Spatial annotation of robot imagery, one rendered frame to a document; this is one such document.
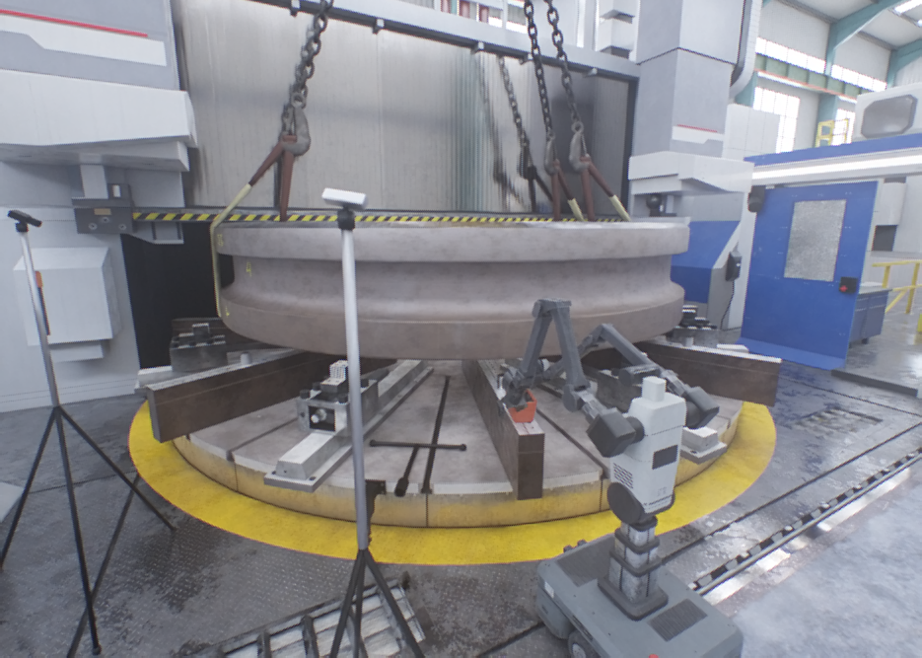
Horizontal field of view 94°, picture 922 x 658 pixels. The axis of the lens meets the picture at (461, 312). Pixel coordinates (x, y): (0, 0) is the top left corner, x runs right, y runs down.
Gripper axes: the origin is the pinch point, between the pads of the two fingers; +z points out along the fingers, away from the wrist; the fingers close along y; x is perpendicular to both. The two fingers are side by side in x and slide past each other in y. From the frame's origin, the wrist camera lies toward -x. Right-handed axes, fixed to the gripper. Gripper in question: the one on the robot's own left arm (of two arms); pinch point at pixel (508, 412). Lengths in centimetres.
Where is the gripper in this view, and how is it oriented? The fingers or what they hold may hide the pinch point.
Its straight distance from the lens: 213.3
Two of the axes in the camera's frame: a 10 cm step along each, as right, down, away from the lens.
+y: -8.9, 0.9, -4.5
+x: 3.9, 6.4, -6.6
